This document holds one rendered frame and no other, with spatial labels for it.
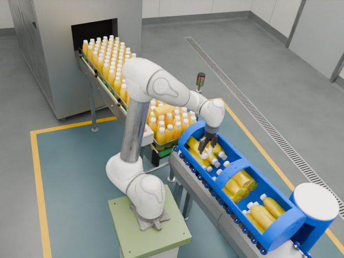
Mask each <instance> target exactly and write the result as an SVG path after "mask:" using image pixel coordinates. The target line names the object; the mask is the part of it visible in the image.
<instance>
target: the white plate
mask: <svg viewBox="0 0 344 258"><path fill-rule="evenodd" d="M294 199H295V202H296V204H297V205H298V207H299V208H300V209H301V210H302V211H303V212H304V213H306V214H307V215H309V216H311V217H313V218H315V219H318V220H324V221H326V220H331V219H333V218H335V217H336V216H337V215H338V213H339V205H338V201H337V200H336V198H335V197H334V196H333V195H332V194H331V193H330V192H329V191H328V190H327V189H325V188H324V187H322V186H320V185H317V184H314V183H303V184H300V185H298V186H297V187H296V189H295V191H294Z"/></svg>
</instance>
